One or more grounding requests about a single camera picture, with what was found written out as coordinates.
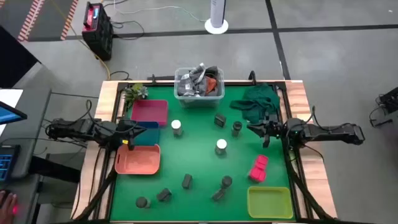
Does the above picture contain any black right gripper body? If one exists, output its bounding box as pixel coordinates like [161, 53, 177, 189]
[262, 119, 285, 139]

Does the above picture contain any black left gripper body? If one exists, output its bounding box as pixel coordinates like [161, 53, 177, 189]
[115, 119, 139, 147]

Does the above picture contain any black-lid glass spice jar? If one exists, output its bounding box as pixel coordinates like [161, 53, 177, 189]
[220, 175, 233, 190]
[231, 121, 243, 138]
[135, 196, 152, 209]

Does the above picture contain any white-lid spice jar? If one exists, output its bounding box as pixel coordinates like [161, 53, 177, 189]
[170, 119, 183, 138]
[214, 138, 228, 157]

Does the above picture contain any dark green spice tin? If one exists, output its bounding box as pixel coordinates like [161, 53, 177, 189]
[213, 113, 227, 128]
[156, 187, 173, 203]
[181, 173, 193, 190]
[211, 188, 226, 202]

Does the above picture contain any blue plastic bin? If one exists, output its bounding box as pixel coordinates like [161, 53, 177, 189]
[133, 121, 161, 147]

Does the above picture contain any orange plastic bin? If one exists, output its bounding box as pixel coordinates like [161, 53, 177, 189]
[114, 144, 162, 175]

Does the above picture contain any pink plastic bin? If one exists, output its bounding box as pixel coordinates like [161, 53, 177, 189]
[130, 99, 169, 127]

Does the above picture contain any dark green cloth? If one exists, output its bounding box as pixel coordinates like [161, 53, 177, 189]
[229, 83, 281, 124]

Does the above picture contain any small artificial plant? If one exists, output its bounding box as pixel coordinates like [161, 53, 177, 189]
[123, 83, 149, 110]

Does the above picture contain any green table mat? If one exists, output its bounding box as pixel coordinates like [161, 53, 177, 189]
[110, 85, 296, 222]

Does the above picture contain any yellow-green plastic bin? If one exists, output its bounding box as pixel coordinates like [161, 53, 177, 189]
[247, 185, 294, 220]

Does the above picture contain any orange cloth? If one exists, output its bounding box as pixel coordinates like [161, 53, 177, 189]
[205, 76, 218, 96]

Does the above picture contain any clear plastic storage box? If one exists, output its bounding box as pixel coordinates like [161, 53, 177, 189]
[174, 67, 226, 109]

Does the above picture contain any dark grey cloth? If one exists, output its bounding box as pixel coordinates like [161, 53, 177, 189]
[205, 65, 220, 78]

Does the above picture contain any laptop computer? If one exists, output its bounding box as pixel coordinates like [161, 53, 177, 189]
[0, 62, 52, 187]

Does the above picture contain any black and red case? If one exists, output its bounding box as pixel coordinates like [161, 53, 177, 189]
[81, 1, 114, 62]

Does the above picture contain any blue-lit screen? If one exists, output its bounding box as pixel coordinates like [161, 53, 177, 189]
[0, 101, 28, 125]

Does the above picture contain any white paper sheet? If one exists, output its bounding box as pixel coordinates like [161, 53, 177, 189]
[0, 88, 24, 108]

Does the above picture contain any blue-lit keyboard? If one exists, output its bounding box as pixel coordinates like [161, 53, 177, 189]
[0, 144, 21, 183]

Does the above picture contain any large black monitor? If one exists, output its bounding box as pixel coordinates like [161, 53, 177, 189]
[0, 26, 41, 90]

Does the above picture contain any person's hand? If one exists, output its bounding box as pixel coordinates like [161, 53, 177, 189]
[0, 190, 19, 224]

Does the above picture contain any black table frame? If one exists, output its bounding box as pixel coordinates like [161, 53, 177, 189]
[73, 74, 340, 224]

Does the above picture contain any black floor cable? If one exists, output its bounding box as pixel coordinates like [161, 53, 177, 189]
[110, 20, 146, 40]
[108, 70, 133, 82]

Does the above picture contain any yellow cable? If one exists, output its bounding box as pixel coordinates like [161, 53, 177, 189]
[49, 0, 111, 81]

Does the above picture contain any black equipment with cables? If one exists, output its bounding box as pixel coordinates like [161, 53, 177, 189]
[369, 86, 398, 128]

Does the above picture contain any white floor cable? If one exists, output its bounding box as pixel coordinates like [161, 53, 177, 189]
[113, 0, 208, 22]

